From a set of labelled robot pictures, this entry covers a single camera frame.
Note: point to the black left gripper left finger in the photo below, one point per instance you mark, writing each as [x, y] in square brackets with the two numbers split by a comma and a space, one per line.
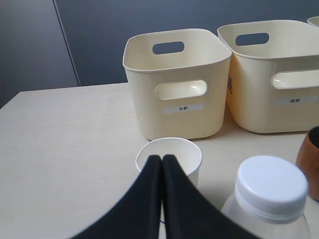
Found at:
[137, 214]

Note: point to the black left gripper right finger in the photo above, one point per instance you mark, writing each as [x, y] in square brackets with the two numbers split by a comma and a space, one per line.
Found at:
[187, 214]

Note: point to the clear plastic bottle white cap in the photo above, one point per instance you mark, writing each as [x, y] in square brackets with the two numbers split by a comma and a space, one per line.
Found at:
[269, 199]

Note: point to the brown wooden cup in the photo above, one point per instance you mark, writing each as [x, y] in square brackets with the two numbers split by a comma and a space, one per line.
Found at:
[308, 161]

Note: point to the cream left storage bin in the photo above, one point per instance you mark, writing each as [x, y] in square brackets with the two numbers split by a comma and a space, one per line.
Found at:
[178, 81]

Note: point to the cream storage bin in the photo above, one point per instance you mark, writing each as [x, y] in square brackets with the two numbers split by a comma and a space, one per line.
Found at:
[314, 21]
[178, 81]
[273, 83]

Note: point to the cream middle storage bin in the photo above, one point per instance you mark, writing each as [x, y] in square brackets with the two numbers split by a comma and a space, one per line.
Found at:
[273, 83]

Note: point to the cream right storage bin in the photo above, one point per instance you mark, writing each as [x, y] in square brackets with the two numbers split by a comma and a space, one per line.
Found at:
[314, 21]

